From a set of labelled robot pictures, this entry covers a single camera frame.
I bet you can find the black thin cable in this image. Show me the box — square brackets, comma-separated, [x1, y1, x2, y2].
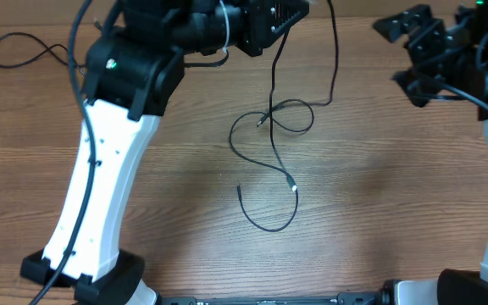
[229, 98, 315, 233]
[0, 19, 103, 75]

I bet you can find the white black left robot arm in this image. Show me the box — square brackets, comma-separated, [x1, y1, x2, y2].
[20, 0, 309, 304]

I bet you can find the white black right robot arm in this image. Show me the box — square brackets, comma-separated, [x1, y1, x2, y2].
[373, 0, 488, 304]

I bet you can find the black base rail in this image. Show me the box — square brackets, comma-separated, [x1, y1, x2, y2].
[161, 291, 391, 305]

